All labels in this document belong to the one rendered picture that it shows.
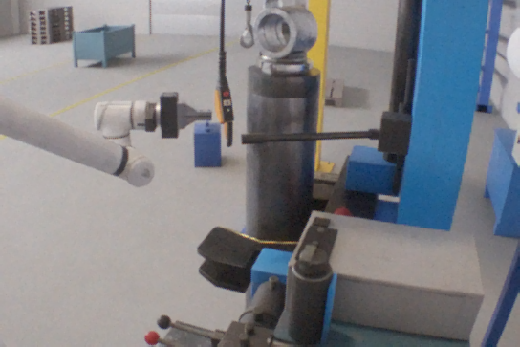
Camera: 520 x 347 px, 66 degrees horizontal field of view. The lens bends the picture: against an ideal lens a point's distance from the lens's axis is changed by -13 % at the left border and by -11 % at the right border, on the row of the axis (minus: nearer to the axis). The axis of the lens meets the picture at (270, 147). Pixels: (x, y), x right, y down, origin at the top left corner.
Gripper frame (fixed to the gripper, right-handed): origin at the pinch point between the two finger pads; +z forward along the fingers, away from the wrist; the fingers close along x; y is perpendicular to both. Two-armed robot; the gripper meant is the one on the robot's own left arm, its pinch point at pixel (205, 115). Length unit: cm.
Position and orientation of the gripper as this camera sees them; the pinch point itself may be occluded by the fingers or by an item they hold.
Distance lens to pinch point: 135.3
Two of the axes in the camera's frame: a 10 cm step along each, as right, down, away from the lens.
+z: 10.0, 0.0, 0.9
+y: -0.8, -3.7, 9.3
